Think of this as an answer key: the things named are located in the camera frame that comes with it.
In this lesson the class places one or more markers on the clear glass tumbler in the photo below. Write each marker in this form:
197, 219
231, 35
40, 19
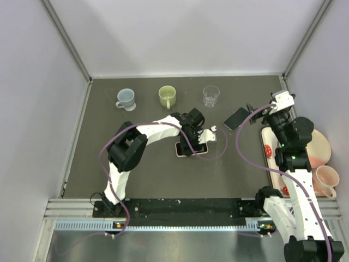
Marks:
210, 95

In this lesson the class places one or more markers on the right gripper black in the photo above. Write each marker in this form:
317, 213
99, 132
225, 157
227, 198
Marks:
266, 117

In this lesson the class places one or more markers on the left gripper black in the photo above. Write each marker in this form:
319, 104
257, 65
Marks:
186, 148

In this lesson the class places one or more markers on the white tray with strawberries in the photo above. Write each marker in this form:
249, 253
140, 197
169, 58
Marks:
268, 163

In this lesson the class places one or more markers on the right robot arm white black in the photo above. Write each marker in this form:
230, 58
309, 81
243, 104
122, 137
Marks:
305, 234

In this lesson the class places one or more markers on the light blue cable duct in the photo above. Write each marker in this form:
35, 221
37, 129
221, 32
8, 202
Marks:
248, 225

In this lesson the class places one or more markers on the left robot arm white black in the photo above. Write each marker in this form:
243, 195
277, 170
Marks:
126, 151

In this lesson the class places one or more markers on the pink mug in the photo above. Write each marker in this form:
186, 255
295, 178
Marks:
326, 179

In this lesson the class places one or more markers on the green mug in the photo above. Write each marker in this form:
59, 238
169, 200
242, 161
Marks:
167, 96

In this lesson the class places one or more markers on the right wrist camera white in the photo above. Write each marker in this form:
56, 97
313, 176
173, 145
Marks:
281, 100

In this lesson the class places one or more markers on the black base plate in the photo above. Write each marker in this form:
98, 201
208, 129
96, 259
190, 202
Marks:
209, 211

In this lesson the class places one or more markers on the dark phone blue edge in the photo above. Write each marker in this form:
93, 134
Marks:
234, 121

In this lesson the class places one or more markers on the pink white plate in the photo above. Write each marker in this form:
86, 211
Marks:
305, 150

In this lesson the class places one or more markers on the light blue footed cup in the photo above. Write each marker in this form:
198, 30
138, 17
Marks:
126, 99

